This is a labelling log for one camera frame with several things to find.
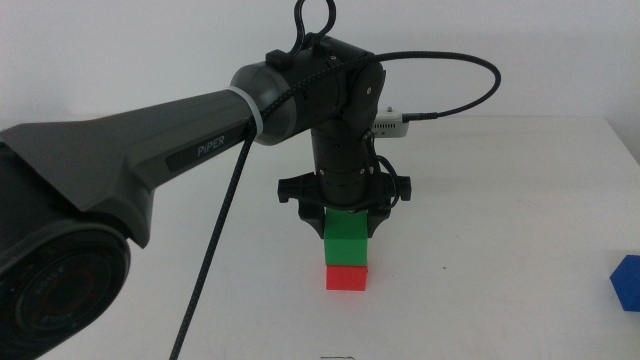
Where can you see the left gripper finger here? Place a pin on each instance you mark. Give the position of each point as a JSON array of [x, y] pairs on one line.
[[314, 217], [377, 219]]

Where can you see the green cube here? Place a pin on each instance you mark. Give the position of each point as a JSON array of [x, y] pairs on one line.
[[346, 240]]

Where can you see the red cube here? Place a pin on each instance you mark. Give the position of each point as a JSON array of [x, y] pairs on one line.
[[347, 279]]

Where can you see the blue cube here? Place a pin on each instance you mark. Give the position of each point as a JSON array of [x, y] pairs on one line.
[[629, 284]]

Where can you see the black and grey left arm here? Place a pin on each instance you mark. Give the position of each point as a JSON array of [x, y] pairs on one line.
[[125, 145]]

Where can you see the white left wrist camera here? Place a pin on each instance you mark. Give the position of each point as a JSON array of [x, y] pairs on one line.
[[392, 125]]

